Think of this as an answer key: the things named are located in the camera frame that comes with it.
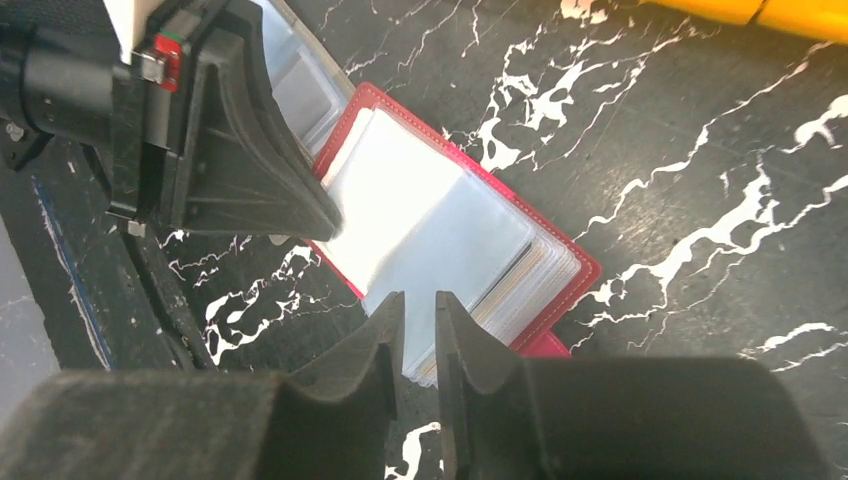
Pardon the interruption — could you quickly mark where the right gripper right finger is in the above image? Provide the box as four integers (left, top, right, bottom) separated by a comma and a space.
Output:
435, 291, 831, 479

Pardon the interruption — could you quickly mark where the orange bin middle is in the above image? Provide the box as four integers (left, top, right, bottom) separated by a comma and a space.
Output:
646, 0, 764, 25

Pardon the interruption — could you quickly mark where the grey card holder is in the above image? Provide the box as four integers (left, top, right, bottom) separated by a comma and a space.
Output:
256, 0, 355, 156

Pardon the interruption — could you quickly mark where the orange bin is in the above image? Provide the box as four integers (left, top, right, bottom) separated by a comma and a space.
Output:
646, 0, 764, 25
756, 0, 847, 44

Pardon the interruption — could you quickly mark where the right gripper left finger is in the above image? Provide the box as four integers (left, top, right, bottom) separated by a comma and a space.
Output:
1, 292, 405, 479

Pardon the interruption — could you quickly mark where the red leather card holder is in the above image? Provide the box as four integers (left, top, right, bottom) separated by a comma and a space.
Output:
314, 83, 601, 387

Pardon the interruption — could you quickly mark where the orange bin right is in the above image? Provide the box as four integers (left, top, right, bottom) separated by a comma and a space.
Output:
756, 0, 847, 44

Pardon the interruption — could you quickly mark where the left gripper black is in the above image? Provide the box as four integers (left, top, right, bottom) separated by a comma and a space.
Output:
1, 1, 341, 240

